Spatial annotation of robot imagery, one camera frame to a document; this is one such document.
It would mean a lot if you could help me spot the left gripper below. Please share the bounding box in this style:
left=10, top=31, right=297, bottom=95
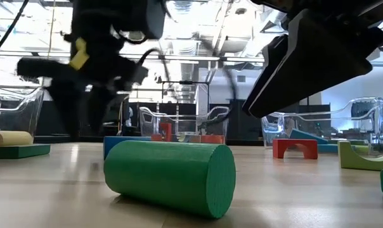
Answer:
left=16, top=0, right=167, bottom=136

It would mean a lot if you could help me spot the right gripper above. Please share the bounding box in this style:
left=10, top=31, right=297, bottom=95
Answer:
left=241, top=0, right=383, bottom=119

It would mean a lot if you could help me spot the blue cylinder block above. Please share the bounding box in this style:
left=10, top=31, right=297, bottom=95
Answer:
left=103, top=136, right=153, bottom=160

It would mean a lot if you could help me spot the yellow cylinder block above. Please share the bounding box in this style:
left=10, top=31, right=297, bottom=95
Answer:
left=0, top=130, right=34, bottom=156

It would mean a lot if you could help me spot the red rectangular block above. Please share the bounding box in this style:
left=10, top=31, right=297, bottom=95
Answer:
left=271, top=137, right=320, bottom=160
left=159, top=122, right=174, bottom=143

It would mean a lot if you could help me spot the long blue rectangular block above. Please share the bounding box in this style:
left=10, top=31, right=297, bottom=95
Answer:
left=288, top=127, right=329, bottom=146

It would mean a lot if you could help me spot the green cylinder block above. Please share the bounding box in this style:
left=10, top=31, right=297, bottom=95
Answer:
left=103, top=139, right=237, bottom=220

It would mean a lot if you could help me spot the light green rectangular block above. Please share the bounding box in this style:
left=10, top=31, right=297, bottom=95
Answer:
left=349, top=144, right=372, bottom=156

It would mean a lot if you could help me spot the light green arch block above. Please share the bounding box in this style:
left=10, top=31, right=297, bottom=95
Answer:
left=337, top=139, right=383, bottom=172

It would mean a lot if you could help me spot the black cabinet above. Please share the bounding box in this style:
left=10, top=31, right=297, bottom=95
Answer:
left=80, top=93, right=130, bottom=137

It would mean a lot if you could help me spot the black partition panel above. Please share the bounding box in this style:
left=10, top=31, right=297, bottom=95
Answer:
left=36, top=100, right=75, bottom=136

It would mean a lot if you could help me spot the clear plastic bin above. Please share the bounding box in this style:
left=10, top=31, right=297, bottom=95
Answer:
left=259, top=96, right=383, bottom=156
left=138, top=105, right=230, bottom=146
left=0, top=85, right=46, bottom=142

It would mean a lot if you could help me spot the ceiling light strip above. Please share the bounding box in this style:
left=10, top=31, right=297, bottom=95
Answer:
left=0, top=50, right=265, bottom=64

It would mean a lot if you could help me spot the long black partition wall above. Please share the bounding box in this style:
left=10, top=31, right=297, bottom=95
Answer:
left=129, top=98, right=332, bottom=142

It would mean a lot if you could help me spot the yellow hanging cable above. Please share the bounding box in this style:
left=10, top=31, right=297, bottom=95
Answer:
left=46, top=0, right=56, bottom=53

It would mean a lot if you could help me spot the black gantry frame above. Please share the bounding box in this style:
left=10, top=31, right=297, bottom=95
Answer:
left=161, top=80, right=211, bottom=108

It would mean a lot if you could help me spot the black aluminium table frame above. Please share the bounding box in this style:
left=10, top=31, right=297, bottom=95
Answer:
left=32, top=134, right=265, bottom=146

